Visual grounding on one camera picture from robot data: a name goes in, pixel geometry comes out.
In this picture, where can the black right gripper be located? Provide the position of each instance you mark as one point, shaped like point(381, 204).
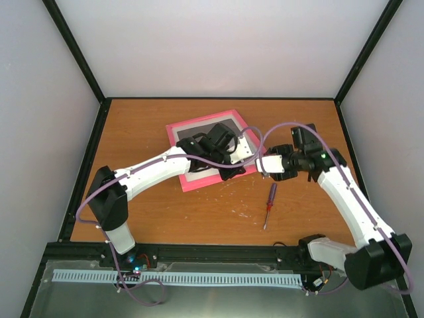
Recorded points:
point(279, 149)

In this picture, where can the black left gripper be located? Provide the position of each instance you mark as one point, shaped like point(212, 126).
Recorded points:
point(226, 174)

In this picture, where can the pink picture frame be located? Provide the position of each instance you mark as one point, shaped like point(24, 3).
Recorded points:
point(191, 181)

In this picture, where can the purple red screwdriver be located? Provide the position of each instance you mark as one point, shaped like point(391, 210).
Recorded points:
point(269, 204)

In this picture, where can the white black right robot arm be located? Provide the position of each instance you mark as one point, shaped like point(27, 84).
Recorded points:
point(378, 254)

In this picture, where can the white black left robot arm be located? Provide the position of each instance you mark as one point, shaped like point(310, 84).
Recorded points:
point(111, 191)

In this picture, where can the grey metal front plate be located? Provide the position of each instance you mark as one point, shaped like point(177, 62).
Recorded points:
point(83, 299)

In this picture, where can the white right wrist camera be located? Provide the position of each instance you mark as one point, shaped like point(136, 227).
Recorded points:
point(271, 164)

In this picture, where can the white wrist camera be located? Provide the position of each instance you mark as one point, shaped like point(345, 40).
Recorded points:
point(271, 164)
point(241, 151)

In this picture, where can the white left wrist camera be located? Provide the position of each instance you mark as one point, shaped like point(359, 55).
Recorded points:
point(241, 151)

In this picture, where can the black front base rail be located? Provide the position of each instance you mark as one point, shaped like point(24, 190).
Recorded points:
point(278, 256)

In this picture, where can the black table edge rail back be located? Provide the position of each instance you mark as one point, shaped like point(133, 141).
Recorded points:
point(229, 98)

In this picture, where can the black table edge rail left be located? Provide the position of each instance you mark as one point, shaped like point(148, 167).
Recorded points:
point(83, 174)

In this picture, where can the black enclosure post right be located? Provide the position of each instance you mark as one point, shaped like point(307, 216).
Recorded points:
point(377, 32)

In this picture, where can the black enclosure post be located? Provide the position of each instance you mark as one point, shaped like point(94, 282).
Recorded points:
point(377, 32)
point(74, 48)

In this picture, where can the light blue slotted cable duct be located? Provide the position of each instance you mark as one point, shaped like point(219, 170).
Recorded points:
point(186, 279)

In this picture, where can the black enclosure post left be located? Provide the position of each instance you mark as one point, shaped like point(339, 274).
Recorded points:
point(74, 48)

